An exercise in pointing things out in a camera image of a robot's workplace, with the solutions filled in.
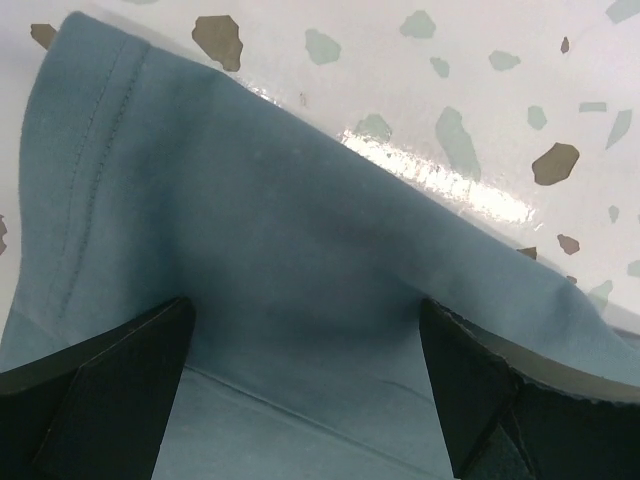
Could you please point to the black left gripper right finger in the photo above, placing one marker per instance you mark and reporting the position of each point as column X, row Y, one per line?
column 507, row 412

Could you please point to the blue t-shirt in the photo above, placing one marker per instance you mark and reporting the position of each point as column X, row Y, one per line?
column 146, row 177

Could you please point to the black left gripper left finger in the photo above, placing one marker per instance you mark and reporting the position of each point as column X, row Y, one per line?
column 98, row 409

